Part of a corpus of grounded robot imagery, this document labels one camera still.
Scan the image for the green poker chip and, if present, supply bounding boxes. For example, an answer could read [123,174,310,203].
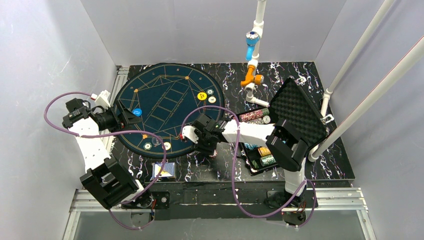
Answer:
[206,89,214,96]
[143,142,153,151]

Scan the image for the white pipe camera stand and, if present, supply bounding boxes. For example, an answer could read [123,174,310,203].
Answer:
[240,0,270,107]

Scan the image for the red and green chip row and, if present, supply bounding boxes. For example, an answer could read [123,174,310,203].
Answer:
[239,107,270,122]

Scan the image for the aluminium frame rail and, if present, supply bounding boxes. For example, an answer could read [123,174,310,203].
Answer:
[62,66,130,240]

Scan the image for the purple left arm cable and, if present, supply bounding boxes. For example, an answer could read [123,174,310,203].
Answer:
[43,91,168,231]

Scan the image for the yellow poker chip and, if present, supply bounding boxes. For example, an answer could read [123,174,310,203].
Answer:
[164,142,172,151]
[208,96,217,104]

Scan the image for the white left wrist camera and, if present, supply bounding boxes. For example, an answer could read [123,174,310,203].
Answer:
[90,90,111,110]

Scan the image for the round dark blue poker mat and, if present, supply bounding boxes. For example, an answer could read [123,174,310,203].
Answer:
[115,63,225,159]

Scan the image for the clear dealer button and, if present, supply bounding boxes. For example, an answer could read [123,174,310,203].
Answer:
[151,136,162,147]

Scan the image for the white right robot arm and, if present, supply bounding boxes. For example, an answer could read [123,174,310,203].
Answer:
[182,114,309,197]

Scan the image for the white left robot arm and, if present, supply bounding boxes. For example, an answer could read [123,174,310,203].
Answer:
[62,98,144,210]

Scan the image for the black poker chip case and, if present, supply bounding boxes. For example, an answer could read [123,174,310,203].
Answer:
[239,78,329,175]

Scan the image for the yellow big blind button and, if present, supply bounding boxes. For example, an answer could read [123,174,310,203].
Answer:
[197,92,208,101]

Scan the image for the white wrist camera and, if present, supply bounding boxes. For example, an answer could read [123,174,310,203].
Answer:
[180,125,199,144]
[90,90,111,110]

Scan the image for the white thin diagonal pole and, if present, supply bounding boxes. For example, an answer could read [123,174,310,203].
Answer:
[320,0,395,117]

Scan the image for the white diagonal frame pole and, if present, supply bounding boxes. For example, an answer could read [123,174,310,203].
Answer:
[308,36,424,161]

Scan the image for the blue small blind button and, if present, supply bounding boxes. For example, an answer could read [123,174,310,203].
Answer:
[132,108,143,117]

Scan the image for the yellow chip stack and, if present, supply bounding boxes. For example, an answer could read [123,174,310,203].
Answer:
[257,147,271,157]

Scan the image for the boxed deck of playing cards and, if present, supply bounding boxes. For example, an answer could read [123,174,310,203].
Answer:
[151,162,176,179]

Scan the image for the green and purple chip row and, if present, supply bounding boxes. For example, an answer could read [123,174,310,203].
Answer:
[259,154,276,167]

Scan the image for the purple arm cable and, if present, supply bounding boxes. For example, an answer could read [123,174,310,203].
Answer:
[43,91,168,231]
[180,105,317,229]

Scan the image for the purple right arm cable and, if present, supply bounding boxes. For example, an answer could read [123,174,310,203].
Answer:
[180,105,317,229]

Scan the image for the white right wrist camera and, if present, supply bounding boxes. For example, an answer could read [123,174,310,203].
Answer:
[180,125,199,144]

